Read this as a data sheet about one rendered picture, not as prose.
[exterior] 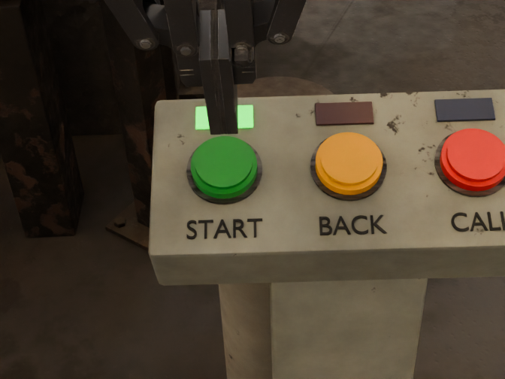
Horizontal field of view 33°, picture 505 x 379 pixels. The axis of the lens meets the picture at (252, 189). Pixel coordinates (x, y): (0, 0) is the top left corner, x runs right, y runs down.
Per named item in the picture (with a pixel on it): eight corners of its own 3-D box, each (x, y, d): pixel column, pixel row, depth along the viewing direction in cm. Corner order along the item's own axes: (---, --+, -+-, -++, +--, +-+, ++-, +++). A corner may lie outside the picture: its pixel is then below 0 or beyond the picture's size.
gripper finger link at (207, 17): (214, 59, 41) (198, 59, 41) (224, 135, 47) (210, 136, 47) (214, 8, 42) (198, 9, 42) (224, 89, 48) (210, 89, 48)
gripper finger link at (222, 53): (214, 8, 42) (229, 7, 42) (224, 89, 48) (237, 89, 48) (214, 59, 41) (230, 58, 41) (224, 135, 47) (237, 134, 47)
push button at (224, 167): (193, 149, 54) (190, 134, 53) (257, 147, 54) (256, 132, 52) (192, 206, 52) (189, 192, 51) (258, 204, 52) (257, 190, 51)
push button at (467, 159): (433, 142, 54) (438, 126, 52) (498, 140, 54) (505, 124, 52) (441, 199, 52) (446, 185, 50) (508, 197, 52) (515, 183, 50)
